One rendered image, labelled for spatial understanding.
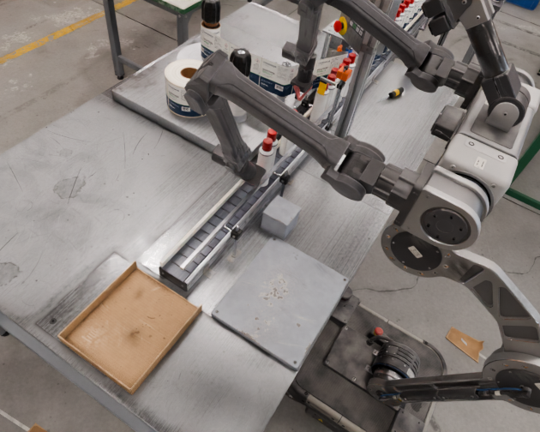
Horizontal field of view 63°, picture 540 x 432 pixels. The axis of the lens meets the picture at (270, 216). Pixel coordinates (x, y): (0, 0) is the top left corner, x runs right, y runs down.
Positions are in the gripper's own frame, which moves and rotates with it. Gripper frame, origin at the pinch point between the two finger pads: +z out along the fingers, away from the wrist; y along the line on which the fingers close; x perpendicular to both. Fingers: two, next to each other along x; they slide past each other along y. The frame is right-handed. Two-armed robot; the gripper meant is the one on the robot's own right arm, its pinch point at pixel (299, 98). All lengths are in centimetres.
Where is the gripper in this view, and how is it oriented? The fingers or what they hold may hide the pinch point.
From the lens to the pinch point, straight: 181.9
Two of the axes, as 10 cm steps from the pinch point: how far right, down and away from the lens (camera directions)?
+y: -5.3, 6.2, -5.8
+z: -1.3, 6.2, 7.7
